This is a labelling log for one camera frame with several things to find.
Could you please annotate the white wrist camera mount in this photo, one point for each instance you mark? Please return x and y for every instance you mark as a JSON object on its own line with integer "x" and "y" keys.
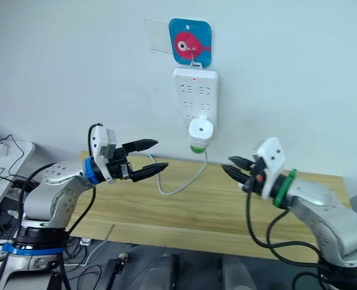
{"x": 272, "y": 154}
{"x": 99, "y": 142}

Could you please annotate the white side desk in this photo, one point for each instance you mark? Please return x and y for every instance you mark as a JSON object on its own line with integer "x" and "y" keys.
{"x": 18, "y": 157}

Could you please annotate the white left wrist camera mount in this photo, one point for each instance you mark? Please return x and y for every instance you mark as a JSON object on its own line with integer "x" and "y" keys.
{"x": 99, "y": 142}

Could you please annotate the black metal frame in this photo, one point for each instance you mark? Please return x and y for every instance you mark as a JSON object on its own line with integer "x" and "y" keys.
{"x": 114, "y": 272}

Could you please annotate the small white floor socket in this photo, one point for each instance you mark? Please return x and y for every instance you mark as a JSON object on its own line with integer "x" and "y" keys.
{"x": 85, "y": 241}

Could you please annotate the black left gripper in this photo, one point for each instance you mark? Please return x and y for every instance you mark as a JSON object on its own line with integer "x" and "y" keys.
{"x": 119, "y": 169}

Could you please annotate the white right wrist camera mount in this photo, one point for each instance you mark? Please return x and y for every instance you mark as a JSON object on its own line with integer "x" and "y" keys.
{"x": 272, "y": 154}

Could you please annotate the clear tape patch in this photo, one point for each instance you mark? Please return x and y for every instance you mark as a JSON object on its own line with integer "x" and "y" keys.
{"x": 157, "y": 36}

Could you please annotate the blue fish wall hook plate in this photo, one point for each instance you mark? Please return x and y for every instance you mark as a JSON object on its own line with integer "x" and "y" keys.
{"x": 178, "y": 30}

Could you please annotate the white power strip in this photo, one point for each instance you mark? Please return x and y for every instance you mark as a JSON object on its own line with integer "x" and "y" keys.
{"x": 196, "y": 96}

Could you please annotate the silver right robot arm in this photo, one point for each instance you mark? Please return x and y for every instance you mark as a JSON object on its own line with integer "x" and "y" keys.
{"x": 317, "y": 196}

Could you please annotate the white mosquito repellent heater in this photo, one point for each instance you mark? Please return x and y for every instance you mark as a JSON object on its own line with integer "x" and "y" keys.
{"x": 200, "y": 136}

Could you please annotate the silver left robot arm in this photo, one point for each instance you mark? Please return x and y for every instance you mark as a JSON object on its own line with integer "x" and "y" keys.
{"x": 54, "y": 193}

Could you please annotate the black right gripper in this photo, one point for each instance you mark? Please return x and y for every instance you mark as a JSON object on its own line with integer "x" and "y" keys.
{"x": 256, "y": 181}

